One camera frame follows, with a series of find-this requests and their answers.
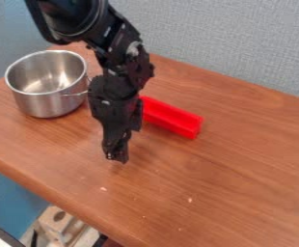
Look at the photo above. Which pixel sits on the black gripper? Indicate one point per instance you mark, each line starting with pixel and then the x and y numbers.
pixel 114 91

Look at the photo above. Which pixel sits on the red plastic block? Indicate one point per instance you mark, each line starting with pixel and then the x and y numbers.
pixel 172 118

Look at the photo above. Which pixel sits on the metal pot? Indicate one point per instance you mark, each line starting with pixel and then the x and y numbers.
pixel 49 82

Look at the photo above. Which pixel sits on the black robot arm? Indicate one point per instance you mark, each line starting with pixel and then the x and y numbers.
pixel 92 21

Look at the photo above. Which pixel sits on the wooden block under table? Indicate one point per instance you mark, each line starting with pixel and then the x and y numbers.
pixel 58 229

